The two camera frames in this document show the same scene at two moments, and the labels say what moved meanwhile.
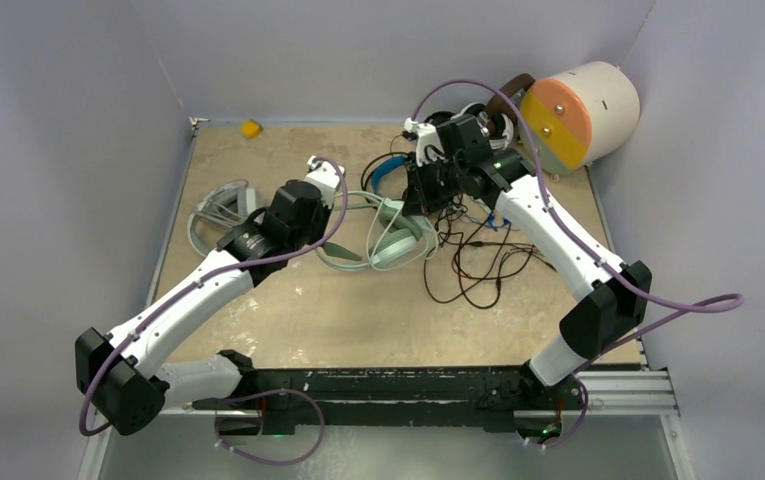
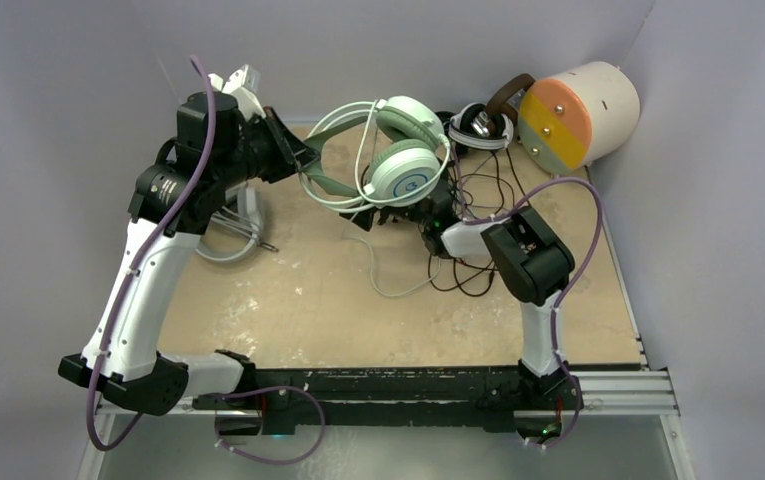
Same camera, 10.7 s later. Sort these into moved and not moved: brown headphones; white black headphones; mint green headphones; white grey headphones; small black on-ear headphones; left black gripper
Moved: left black gripper; mint green headphones
Not moved: white black headphones; small black on-ear headphones; brown headphones; white grey headphones
